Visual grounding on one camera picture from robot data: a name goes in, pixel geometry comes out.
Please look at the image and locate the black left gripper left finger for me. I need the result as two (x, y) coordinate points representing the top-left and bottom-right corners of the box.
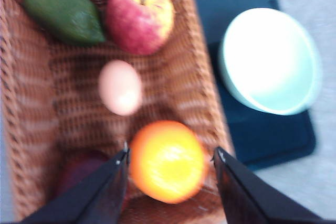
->
(16, 141), (130, 224)

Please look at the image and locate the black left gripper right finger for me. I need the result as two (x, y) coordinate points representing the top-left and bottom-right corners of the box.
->
(212, 147), (335, 224)

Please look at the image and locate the beige egg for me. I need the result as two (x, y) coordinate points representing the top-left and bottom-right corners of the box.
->
(98, 59), (143, 116)

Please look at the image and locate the green ceramic bowl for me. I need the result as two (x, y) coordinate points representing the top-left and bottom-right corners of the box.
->
(220, 8), (322, 116)

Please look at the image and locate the brown wicker basket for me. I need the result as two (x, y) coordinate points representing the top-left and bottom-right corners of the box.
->
(0, 0), (236, 224)

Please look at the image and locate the dark purple fruit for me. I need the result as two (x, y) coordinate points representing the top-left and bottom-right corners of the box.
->
(54, 148), (113, 197)

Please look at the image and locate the dark blue rectangular tray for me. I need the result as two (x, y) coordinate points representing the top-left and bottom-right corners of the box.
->
(195, 0), (316, 169)

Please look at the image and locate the orange tangerine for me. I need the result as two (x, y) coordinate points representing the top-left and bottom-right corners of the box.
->
(130, 120), (208, 204)

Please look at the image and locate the red yellow apple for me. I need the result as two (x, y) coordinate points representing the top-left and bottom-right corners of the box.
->
(106, 0), (174, 56)

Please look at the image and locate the green avocado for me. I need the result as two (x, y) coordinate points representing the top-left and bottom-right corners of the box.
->
(24, 0), (106, 47)

